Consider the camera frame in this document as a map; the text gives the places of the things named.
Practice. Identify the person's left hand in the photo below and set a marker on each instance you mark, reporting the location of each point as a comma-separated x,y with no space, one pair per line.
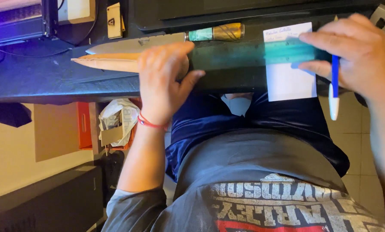
158,87

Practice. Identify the person's right hand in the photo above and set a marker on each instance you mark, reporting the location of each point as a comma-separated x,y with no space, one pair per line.
366,58

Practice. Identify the blue and white pen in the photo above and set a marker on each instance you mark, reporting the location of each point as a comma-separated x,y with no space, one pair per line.
334,96

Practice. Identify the tan leather knife sheath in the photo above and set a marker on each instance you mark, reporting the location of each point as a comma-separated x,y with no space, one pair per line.
112,63

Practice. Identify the green transparent ruler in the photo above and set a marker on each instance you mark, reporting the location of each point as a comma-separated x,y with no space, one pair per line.
237,54

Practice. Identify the white plastic bag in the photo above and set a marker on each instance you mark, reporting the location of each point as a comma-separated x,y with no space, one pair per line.
120,116

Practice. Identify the dark blue shiny shorts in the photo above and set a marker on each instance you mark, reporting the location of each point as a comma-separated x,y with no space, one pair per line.
208,122

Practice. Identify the tan box with warning label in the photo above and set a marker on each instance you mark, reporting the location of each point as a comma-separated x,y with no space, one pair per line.
114,22

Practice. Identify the white paper note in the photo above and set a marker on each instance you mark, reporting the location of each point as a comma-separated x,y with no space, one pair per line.
290,85

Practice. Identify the white sock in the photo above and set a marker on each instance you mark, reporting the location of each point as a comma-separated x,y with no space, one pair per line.
238,104

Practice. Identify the orange plastic crate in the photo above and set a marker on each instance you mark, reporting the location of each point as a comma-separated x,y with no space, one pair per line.
84,125

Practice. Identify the black flat panel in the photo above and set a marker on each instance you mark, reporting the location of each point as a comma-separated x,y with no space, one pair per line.
244,13

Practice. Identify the white box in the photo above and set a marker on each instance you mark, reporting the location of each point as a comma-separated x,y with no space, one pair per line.
74,11

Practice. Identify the grey printed t-shirt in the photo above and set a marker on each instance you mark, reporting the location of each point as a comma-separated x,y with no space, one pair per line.
244,180

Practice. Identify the black machine with blue light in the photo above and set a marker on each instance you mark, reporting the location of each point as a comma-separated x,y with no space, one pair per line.
17,27

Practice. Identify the black cabinet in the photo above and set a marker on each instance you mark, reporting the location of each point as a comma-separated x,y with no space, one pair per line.
44,199

